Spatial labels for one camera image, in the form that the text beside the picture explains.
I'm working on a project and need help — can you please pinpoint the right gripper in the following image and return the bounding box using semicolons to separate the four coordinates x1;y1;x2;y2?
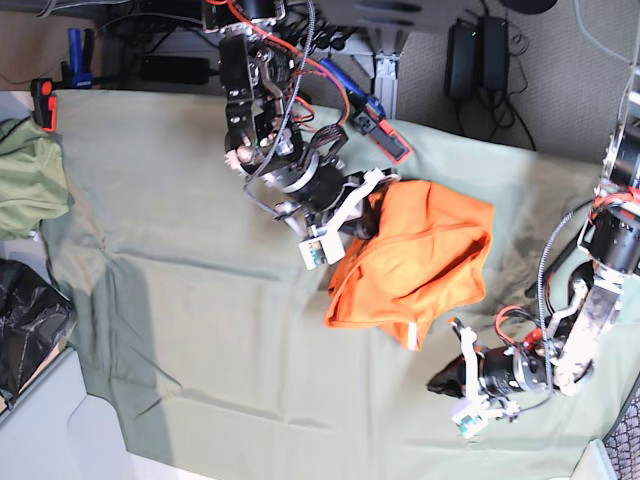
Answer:
299;168;386;240

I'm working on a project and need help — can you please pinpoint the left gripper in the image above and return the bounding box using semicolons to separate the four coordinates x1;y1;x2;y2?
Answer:
426;317;520;421

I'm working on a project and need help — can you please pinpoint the orange T-shirt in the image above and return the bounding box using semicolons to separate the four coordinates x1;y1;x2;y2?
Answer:
324;180;495;351

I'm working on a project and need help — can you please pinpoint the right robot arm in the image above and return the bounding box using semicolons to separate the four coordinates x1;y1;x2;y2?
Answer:
202;1;411;240

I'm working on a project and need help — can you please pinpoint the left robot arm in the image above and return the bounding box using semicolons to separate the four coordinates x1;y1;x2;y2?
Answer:
428;78;639;438

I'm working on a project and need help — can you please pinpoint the blue clamp on table centre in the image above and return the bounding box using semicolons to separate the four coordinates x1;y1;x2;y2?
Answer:
319;58;412;165

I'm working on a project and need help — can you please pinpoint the black power adapter pair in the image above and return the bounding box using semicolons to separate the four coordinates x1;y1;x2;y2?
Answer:
444;15;510;101

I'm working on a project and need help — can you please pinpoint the green table cloth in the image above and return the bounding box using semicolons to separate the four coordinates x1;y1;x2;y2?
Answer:
42;90;639;479

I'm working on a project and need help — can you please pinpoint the black power brick left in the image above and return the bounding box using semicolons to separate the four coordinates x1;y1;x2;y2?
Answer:
139;55;211;85

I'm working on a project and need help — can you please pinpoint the blue clamp at left edge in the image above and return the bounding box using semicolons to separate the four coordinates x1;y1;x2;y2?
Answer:
30;28;127;133

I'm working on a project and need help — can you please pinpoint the green garment pile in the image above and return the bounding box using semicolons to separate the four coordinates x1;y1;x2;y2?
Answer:
1;118;69;241

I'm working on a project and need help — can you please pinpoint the black plastic bag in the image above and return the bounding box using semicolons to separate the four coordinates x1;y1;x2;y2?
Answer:
1;259;74;409

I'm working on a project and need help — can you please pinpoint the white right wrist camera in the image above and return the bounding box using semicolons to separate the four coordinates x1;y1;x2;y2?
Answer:
298;232;345;271

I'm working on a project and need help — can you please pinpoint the aluminium frame post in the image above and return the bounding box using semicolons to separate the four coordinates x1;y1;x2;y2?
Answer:
351;28;408;119

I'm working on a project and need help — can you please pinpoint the grey cable on floor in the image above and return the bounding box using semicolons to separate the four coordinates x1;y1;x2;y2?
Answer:
572;0;640;71

